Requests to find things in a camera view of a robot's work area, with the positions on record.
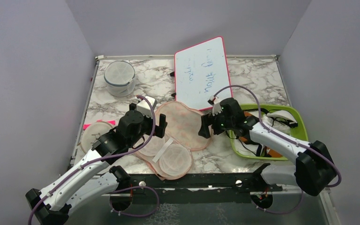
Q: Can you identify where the white bra in tray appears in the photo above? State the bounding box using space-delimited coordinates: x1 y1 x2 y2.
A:
238 109 298 158

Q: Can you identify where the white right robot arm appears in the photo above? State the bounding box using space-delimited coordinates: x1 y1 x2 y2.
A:
198 96 339 196

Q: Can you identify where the orange bra with black straps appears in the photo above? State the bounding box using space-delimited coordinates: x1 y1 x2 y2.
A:
228 109 290 160

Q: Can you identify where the green plastic tray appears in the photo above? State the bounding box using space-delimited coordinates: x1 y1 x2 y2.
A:
228 104 308 161

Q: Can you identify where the white cylindrical mesh bag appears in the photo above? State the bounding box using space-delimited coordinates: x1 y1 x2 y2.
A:
104 60 135 97

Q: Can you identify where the pink sticky note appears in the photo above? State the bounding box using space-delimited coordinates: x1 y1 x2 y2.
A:
82 120 116 130

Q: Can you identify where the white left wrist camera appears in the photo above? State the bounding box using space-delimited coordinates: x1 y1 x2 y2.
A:
136 96 157 119

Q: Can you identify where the floral mesh laundry bag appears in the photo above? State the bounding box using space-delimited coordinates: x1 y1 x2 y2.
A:
135 101 210 180

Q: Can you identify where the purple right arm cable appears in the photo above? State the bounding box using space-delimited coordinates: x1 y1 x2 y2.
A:
210 85 343 188

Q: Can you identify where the black mounting rail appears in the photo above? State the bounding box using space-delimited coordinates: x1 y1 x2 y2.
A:
109 172 283 206

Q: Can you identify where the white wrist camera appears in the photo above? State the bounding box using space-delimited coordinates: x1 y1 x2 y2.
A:
136 96 157 119
208 96 223 116

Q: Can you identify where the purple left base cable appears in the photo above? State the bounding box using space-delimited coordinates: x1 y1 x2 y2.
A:
109 186 160 218

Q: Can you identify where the beige cylindrical mesh laundry bag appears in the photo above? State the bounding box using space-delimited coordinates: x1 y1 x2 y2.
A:
80 126 112 153

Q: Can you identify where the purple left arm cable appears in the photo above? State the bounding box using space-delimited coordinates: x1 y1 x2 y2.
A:
28 95 157 225

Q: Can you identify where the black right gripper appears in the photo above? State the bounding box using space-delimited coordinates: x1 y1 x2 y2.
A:
199 108 234 138

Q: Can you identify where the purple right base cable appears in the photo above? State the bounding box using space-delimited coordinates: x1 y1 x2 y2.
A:
250 191 303 216

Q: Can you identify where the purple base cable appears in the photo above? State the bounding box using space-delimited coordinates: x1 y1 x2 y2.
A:
250 191 303 216
109 186 160 218

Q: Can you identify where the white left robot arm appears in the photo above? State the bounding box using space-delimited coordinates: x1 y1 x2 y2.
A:
25 97 167 225

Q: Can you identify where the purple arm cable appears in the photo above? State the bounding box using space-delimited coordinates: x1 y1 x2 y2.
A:
210 85 343 188
28 95 157 225

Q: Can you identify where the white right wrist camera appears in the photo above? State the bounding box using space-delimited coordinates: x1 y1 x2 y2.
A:
208 96 223 116

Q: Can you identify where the pink framed whiteboard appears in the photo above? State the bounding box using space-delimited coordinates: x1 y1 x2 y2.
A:
174 36 231 111

